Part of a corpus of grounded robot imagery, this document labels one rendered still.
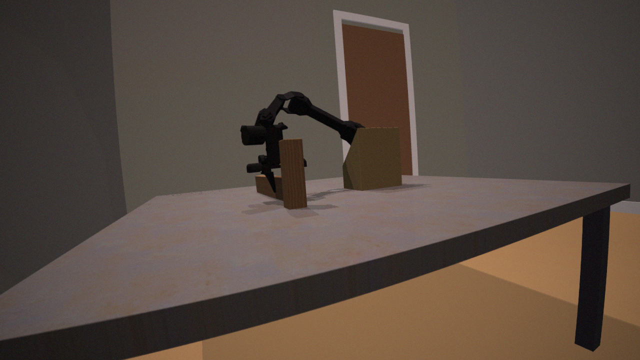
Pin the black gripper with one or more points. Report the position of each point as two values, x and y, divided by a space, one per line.
273 157

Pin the dark wooden post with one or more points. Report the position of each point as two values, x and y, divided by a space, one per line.
292 173

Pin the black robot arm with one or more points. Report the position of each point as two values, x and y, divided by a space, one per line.
265 131

